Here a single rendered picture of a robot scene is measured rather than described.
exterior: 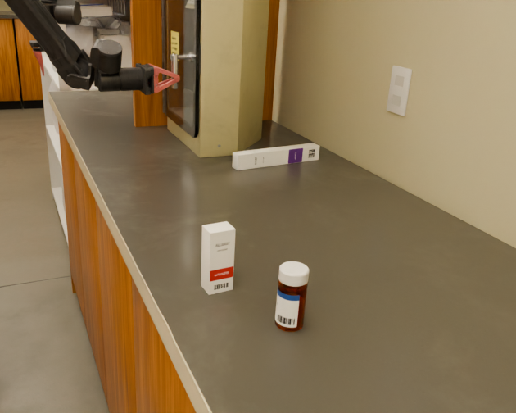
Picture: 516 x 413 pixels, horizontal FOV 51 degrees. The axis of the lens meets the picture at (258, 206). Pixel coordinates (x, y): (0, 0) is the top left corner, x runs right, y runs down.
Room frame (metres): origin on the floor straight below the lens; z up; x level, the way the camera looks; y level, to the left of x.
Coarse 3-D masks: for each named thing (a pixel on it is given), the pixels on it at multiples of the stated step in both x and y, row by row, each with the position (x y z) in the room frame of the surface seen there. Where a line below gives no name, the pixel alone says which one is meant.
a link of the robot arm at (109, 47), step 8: (96, 40) 1.33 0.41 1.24; (104, 40) 1.33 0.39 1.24; (112, 40) 1.34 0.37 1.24; (96, 48) 1.30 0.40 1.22; (104, 48) 1.30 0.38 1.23; (112, 48) 1.31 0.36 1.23; (120, 48) 1.32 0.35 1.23; (96, 56) 1.31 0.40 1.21; (104, 56) 1.29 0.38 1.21; (112, 56) 1.30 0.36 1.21; (120, 56) 1.32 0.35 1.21; (88, 64) 1.32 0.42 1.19; (96, 64) 1.32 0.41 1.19; (104, 64) 1.31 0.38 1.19; (112, 64) 1.31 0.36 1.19; (120, 64) 1.33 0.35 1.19; (88, 72) 1.32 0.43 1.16; (104, 72) 1.32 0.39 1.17; (112, 72) 1.32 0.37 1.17; (72, 80) 1.32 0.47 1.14; (80, 80) 1.32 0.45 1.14; (88, 80) 1.32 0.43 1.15; (88, 88) 1.33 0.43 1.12
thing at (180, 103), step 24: (168, 0) 1.64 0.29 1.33; (192, 0) 1.44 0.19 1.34; (168, 24) 1.64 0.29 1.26; (192, 24) 1.44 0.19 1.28; (168, 48) 1.64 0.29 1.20; (192, 48) 1.43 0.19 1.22; (192, 72) 1.43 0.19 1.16; (168, 96) 1.64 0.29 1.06; (192, 96) 1.43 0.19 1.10; (192, 120) 1.43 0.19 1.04
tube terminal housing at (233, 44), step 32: (224, 0) 1.44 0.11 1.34; (256, 0) 1.55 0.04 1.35; (224, 32) 1.44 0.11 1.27; (256, 32) 1.56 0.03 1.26; (224, 64) 1.44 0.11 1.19; (256, 64) 1.57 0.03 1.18; (224, 96) 1.44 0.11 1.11; (256, 96) 1.59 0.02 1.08; (224, 128) 1.44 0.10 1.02; (256, 128) 1.60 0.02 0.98
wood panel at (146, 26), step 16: (144, 0) 1.72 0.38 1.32; (160, 0) 1.74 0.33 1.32; (272, 0) 1.91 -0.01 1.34; (144, 16) 1.72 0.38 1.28; (160, 16) 1.74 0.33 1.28; (272, 16) 1.91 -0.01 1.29; (144, 32) 1.72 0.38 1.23; (160, 32) 1.74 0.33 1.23; (272, 32) 1.91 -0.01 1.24; (144, 48) 1.72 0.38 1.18; (160, 48) 1.74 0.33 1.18; (272, 48) 1.91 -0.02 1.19; (144, 64) 1.72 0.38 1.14; (160, 64) 1.74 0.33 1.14; (272, 64) 1.91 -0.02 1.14; (160, 80) 1.74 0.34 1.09; (272, 80) 1.92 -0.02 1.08; (144, 96) 1.72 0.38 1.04; (160, 96) 1.74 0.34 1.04; (272, 96) 1.92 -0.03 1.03; (144, 112) 1.72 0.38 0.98; (160, 112) 1.74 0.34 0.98
